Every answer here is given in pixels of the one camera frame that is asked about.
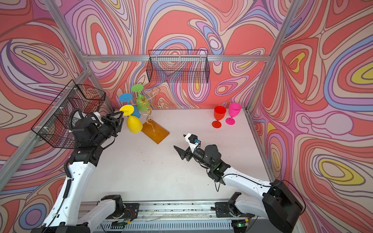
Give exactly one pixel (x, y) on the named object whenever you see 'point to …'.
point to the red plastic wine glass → (219, 112)
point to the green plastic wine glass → (143, 104)
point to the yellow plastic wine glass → (133, 123)
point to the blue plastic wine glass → (127, 97)
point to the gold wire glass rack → (160, 103)
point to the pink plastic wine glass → (234, 109)
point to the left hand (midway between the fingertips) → (125, 113)
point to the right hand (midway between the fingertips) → (180, 143)
